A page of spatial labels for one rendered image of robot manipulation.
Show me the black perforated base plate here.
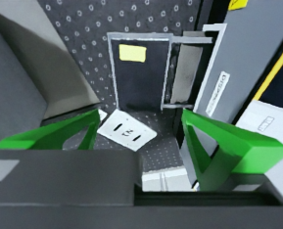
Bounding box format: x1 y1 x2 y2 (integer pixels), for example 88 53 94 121
37 0 201 173

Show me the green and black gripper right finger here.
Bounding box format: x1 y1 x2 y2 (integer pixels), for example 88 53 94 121
181 110 283 191

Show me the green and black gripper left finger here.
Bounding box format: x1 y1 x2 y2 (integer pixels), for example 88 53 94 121
0 109 101 150

